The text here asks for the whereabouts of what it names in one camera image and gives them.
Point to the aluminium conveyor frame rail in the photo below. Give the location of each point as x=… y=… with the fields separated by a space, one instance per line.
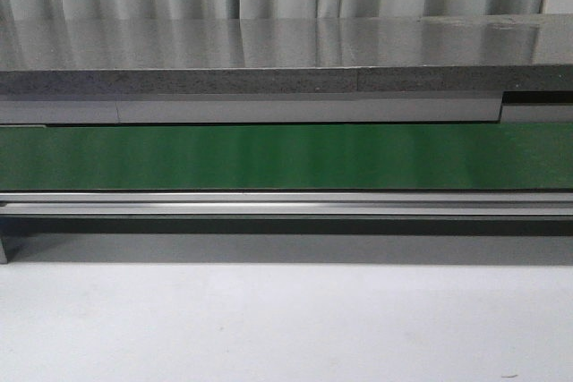
x=507 y=228

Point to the green conveyor belt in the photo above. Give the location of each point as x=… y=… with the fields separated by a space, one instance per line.
x=362 y=156

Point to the grey stone counter slab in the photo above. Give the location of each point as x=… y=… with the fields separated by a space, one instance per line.
x=504 y=68

